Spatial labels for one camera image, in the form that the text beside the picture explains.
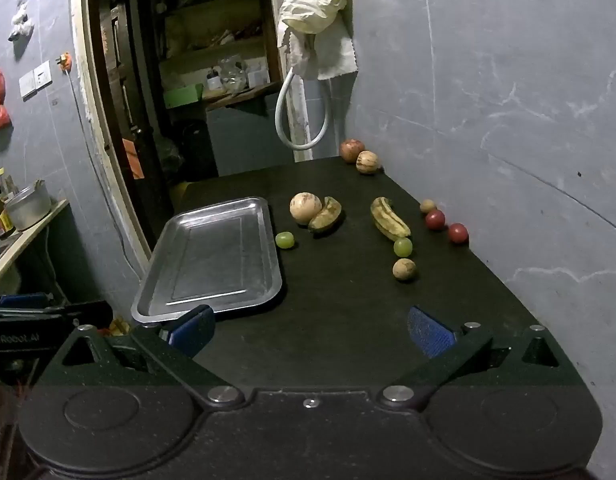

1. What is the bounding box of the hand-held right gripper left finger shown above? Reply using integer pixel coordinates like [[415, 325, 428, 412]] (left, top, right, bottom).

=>
[[43, 304, 246, 409]]

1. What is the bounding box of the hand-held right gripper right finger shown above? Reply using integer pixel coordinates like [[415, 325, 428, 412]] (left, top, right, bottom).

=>
[[379, 305, 581, 409]]

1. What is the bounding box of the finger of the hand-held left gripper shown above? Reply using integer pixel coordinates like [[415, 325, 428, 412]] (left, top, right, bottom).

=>
[[0, 293, 114, 333]]

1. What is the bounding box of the metal tray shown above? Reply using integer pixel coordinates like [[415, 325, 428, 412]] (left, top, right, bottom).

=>
[[131, 197, 283, 323]]

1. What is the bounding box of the spotted yellow banana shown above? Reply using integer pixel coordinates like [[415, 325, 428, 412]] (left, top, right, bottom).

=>
[[371, 196, 412, 242], [308, 196, 343, 235]]

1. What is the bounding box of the striped pepino melon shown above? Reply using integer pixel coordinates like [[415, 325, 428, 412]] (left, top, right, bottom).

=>
[[356, 150, 381, 175], [289, 192, 323, 226]]

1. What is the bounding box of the kitchen counter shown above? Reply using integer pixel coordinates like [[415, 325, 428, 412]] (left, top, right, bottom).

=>
[[0, 199, 70, 286]]

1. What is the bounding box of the metal cooking pot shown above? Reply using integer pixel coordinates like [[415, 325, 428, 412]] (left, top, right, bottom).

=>
[[5, 179, 53, 232]]

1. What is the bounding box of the red apple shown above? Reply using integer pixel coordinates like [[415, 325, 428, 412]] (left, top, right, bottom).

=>
[[339, 138, 366, 164]]

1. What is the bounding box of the wooden door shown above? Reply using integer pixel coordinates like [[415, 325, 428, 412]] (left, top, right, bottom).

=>
[[85, 0, 156, 256]]

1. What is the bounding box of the green box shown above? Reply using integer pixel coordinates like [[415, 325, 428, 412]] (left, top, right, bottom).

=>
[[163, 84, 203, 109]]

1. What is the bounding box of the white hanging towel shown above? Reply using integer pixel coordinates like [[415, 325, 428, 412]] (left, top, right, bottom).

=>
[[280, 20, 359, 81]]

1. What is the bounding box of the wooden shelf unit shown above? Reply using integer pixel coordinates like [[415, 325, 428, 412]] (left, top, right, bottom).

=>
[[153, 0, 283, 111]]

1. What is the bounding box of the cream crumpled cloth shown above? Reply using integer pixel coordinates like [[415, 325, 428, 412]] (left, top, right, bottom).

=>
[[278, 0, 355, 36]]

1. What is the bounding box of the white hose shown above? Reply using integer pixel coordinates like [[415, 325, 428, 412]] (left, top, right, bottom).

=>
[[275, 66, 331, 150]]

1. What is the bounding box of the white wall switch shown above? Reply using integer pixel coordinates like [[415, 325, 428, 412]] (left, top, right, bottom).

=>
[[19, 60, 53, 100]]

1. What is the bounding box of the white crumpled wall object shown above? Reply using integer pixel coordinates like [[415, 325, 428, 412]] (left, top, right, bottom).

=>
[[8, 1, 35, 42]]

